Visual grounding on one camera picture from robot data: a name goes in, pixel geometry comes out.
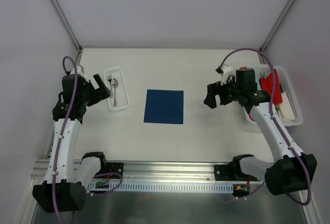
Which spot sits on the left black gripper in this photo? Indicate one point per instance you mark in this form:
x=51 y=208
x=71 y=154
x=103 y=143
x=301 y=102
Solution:
x=93 y=90

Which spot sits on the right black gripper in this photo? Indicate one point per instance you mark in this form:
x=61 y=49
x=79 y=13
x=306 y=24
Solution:
x=219 y=93

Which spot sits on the silver spoon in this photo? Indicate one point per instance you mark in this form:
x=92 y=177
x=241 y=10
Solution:
x=114 y=84

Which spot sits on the blue paper napkin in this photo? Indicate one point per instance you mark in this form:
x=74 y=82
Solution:
x=164 y=107

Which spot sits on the silver fork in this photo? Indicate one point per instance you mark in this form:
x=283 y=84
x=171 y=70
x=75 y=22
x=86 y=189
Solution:
x=109 y=80

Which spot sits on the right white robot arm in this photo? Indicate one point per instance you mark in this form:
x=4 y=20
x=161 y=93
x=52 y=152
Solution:
x=292 y=169

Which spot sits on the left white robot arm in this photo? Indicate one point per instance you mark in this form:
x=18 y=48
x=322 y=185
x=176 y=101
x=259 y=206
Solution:
x=64 y=188

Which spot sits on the light blue rolled napkin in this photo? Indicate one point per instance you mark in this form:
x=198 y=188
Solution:
x=257 y=79

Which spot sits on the red rolled napkin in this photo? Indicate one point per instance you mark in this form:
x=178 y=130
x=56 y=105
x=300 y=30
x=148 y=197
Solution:
x=265 y=86
x=277 y=99

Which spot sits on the white napkin stack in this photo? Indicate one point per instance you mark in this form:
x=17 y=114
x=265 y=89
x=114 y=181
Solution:
x=286 y=112

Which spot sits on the small white utensil tray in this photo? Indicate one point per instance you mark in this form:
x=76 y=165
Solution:
x=121 y=92

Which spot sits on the large white basket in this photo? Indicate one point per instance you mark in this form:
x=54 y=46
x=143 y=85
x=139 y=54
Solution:
x=288 y=89

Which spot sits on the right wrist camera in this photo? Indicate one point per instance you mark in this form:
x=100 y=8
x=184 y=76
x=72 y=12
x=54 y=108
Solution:
x=225 y=71

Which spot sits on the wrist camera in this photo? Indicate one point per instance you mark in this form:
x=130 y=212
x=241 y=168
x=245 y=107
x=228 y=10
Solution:
x=225 y=71
x=78 y=70

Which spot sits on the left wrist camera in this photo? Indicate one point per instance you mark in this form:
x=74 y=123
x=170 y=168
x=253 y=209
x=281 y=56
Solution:
x=78 y=70

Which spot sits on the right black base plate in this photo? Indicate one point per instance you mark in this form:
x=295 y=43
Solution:
x=224 y=172

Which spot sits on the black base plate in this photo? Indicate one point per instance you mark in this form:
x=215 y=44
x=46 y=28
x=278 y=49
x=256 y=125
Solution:
x=114 y=167
x=224 y=172

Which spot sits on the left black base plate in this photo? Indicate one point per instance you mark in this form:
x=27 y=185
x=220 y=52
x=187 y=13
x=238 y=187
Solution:
x=114 y=167

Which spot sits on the aluminium mounting rail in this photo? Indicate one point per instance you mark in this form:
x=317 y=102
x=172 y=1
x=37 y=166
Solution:
x=134 y=171

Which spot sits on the left aluminium frame post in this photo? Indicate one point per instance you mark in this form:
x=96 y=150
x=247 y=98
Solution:
x=66 y=24

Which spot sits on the aluminium frame post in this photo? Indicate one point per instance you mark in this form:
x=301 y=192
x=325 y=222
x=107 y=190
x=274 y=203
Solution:
x=66 y=24
x=279 y=20

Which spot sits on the white slotted cable duct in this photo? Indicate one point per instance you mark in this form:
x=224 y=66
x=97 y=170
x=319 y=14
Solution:
x=182 y=187

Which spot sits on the right aluminium frame post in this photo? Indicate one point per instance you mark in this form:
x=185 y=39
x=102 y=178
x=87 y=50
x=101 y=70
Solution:
x=279 y=20

